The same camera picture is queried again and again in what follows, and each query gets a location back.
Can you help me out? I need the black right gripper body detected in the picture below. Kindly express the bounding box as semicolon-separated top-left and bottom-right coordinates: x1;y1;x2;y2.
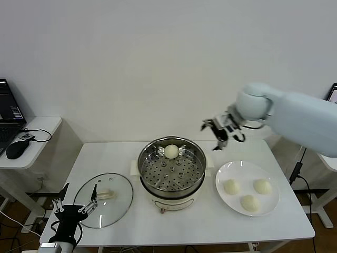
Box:
211;111;239;141

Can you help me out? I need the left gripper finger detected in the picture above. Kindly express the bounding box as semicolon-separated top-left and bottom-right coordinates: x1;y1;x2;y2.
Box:
52;182;71;214
77;183;98;214

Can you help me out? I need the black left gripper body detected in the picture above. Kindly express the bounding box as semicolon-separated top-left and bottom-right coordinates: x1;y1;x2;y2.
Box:
54;205;90;242

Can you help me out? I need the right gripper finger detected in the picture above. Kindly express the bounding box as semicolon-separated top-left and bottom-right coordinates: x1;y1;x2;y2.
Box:
201;118;220;132
211;139;229;152

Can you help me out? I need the glass pot lid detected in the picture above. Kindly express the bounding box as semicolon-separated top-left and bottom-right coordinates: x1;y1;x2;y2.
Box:
73;172;134;229

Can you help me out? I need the white steamed baozi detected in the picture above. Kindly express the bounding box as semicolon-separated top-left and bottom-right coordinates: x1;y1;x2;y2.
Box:
164;144;180;160
253;178;272;195
223;179;241;195
241;194;261;212

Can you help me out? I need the stainless steel steamer basket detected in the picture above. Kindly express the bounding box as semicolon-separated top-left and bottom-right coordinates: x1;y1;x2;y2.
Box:
137;135;206;192

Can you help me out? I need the white floor power strip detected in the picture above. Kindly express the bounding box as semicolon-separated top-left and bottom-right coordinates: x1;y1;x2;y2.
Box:
36;196;51;211

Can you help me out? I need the black computer mouse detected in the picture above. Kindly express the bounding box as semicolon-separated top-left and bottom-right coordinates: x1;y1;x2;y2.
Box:
6;141;29;160

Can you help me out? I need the white round plate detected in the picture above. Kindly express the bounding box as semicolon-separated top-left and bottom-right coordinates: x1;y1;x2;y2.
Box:
215;160;280;217

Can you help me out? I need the cream electric cooking pot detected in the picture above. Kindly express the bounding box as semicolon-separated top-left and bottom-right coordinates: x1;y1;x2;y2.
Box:
128;152;214;215

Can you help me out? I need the black laptop with dark screen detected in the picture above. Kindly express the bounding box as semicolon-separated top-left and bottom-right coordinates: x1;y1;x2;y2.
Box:
0;77;27;156

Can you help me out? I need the grey laptop with pink screen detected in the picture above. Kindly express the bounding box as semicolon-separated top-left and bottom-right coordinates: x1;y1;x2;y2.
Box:
328;83;337;102

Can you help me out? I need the white floor cable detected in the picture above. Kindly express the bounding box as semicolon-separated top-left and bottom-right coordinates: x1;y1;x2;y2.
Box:
0;210;43;237

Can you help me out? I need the black usb cable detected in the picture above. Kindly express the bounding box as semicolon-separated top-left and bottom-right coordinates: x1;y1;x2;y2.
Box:
22;128;53;143

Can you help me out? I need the black cable with adapter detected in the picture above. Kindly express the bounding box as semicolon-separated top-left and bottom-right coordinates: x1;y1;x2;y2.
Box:
289;146;316;222

